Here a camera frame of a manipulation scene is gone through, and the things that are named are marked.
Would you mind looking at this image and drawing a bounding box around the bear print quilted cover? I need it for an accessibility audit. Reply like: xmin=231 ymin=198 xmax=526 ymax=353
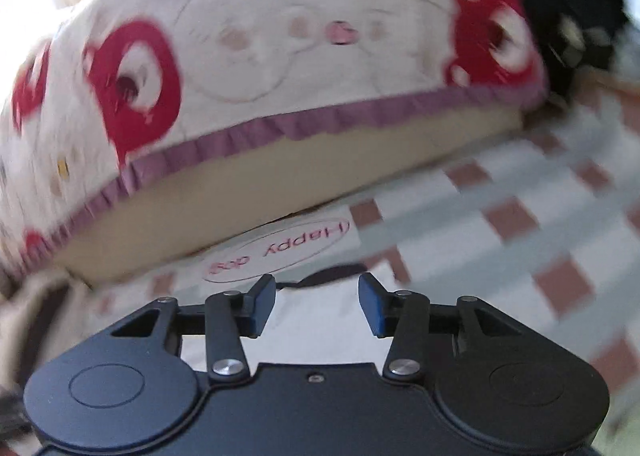
xmin=1 ymin=0 xmax=547 ymax=277

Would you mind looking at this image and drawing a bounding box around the beige mattress edge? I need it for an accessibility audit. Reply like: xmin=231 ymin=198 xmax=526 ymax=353
xmin=52 ymin=105 xmax=522 ymax=284

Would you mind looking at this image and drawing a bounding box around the white t-shirt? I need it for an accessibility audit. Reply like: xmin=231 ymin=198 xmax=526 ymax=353
xmin=175 ymin=261 xmax=400 ymax=372

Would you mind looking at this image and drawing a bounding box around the dark brown cloth patch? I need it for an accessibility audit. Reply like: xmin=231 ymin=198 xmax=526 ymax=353
xmin=277 ymin=263 xmax=368 ymax=290

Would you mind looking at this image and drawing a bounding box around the striped checked bed sheet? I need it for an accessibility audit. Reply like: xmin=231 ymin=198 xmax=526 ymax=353
xmin=88 ymin=88 xmax=639 ymax=405

